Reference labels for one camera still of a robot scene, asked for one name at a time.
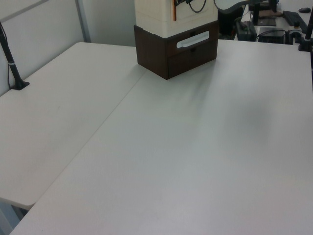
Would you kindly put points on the dark brown drawer unit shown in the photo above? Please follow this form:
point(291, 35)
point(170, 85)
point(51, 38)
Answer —
point(151, 51)

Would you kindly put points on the plain brown drawer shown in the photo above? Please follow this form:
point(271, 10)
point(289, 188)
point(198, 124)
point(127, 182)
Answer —
point(190, 61)

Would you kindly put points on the black camera pole with clamp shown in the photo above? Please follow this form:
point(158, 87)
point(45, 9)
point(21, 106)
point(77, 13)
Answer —
point(307, 34)

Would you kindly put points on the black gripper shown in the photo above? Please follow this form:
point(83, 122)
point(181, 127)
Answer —
point(184, 1)

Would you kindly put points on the cream cabinet body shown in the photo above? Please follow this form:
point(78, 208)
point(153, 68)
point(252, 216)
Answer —
point(151, 17)

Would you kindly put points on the black keyboard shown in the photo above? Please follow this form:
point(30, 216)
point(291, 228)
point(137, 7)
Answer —
point(294, 17)

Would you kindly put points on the black computer mouse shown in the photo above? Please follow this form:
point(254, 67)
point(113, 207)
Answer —
point(304, 10)

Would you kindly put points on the black monitor stand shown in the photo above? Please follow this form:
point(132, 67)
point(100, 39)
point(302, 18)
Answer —
point(259, 18)

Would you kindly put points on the black green tool case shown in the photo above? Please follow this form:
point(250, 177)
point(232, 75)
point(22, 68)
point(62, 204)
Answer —
point(245, 30)

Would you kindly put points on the black box device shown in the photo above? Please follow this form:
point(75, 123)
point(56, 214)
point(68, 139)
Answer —
point(271, 34)

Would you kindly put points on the grey black button device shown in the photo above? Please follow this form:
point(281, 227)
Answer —
point(293, 34)

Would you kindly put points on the grey partition frame post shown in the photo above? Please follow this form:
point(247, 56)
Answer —
point(83, 22)

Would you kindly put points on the black camera pole with base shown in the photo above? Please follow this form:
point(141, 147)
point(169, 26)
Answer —
point(11, 63)

